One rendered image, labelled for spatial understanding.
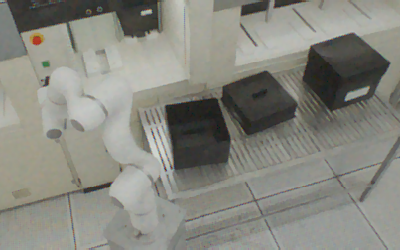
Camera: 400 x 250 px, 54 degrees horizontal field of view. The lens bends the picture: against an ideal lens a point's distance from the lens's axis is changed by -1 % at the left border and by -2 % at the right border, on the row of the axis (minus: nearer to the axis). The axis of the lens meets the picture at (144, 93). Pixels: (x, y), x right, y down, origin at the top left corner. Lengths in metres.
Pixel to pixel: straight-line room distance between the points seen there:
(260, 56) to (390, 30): 0.85
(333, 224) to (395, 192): 0.50
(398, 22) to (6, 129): 2.40
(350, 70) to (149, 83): 1.03
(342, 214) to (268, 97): 1.05
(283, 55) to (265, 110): 0.45
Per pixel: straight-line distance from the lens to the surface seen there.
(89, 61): 2.32
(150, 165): 1.43
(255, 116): 2.02
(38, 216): 2.82
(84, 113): 1.14
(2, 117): 2.24
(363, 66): 2.19
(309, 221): 2.75
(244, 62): 2.29
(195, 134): 2.04
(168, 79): 2.17
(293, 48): 2.43
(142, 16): 2.34
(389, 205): 2.98
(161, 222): 1.78
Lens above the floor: 2.38
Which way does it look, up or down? 46 degrees down
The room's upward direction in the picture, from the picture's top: 7 degrees counter-clockwise
